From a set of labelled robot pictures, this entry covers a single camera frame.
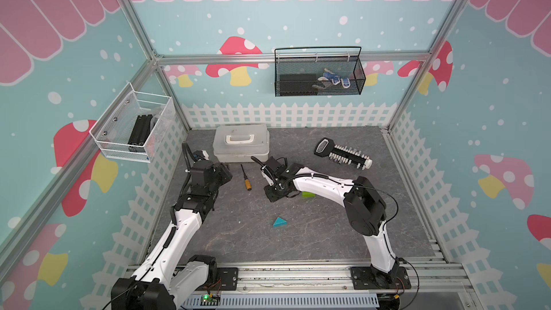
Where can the blue white item in basket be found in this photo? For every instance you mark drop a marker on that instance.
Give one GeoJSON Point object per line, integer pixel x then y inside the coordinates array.
{"type": "Point", "coordinates": [330, 79]}

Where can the translucent white plastic toolbox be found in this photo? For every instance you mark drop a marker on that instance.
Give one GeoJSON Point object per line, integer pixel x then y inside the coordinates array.
{"type": "Point", "coordinates": [239, 143]}

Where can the black box in white basket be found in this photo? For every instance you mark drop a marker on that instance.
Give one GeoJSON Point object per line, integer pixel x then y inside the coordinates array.
{"type": "Point", "coordinates": [140, 133]}

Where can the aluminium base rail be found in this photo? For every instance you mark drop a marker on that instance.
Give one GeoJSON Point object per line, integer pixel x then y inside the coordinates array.
{"type": "Point", "coordinates": [427, 283]}

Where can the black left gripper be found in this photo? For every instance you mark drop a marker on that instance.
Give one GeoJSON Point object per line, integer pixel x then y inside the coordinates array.
{"type": "Point", "coordinates": [224, 172]}

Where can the green cube block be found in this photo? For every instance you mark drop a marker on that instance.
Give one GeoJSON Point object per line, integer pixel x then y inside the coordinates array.
{"type": "Point", "coordinates": [307, 195]}

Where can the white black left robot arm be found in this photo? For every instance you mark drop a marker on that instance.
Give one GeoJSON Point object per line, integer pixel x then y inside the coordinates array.
{"type": "Point", "coordinates": [176, 241]}

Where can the teal triangle block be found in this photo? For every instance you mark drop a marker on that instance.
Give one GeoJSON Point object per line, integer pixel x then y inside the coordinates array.
{"type": "Point", "coordinates": [279, 222]}

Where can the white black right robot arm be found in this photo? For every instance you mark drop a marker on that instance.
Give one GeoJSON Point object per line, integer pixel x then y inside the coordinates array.
{"type": "Point", "coordinates": [364, 207]}

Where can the black wire wall basket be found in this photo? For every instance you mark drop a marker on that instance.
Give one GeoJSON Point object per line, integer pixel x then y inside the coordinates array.
{"type": "Point", "coordinates": [298, 68]}

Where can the white wire wall basket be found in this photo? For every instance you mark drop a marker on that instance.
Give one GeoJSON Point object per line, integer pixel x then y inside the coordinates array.
{"type": "Point", "coordinates": [112, 131]}

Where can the yellow handled screwdriver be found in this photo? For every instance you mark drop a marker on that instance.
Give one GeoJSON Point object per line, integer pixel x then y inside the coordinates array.
{"type": "Point", "coordinates": [247, 182]}

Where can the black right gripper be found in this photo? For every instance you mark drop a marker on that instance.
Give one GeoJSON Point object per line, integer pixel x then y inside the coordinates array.
{"type": "Point", "coordinates": [270, 197]}

